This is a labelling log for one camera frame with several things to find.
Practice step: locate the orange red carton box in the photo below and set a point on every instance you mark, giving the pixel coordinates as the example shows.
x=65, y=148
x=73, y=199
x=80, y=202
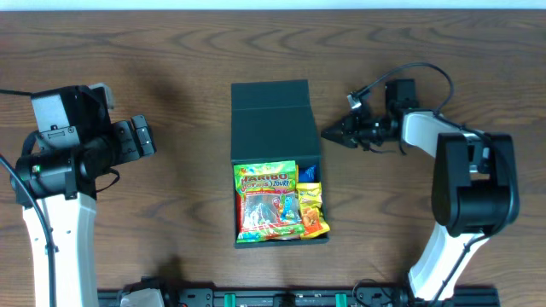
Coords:
x=237, y=214

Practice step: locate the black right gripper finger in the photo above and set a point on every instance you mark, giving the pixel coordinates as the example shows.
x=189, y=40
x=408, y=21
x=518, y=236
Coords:
x=336, y=129
x=337, y=138

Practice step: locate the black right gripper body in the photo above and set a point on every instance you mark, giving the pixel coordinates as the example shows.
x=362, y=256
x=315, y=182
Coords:
x=361, y=129

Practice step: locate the Haribo gummy worms bag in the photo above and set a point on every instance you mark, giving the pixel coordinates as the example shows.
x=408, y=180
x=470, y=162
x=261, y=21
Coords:
x=267, y=202

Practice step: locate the black box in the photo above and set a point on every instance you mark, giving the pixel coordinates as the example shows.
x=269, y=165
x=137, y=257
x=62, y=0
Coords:
x=270, y=122

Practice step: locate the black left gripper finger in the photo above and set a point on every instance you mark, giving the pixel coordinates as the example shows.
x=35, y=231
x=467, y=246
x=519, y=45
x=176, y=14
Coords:
x=146, y=141
x=140, y=125

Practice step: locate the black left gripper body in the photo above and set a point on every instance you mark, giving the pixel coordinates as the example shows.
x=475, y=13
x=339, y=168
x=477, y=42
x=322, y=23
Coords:
x=124, y=141

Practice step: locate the blue cookie packet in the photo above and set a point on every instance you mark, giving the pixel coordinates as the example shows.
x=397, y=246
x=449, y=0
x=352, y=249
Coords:
x=307, y=174

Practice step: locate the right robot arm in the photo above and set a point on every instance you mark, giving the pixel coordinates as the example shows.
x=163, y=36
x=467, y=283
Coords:
x=474, y=192

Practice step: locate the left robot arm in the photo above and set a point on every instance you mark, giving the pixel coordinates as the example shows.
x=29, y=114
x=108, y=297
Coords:
x=54, y=181

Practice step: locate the black mounting rail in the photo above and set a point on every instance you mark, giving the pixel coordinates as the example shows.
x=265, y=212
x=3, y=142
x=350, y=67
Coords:
x=366, y=292

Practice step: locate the yellow orange biscuit packet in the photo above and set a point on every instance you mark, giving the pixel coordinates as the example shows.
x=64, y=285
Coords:
x=310, y=206

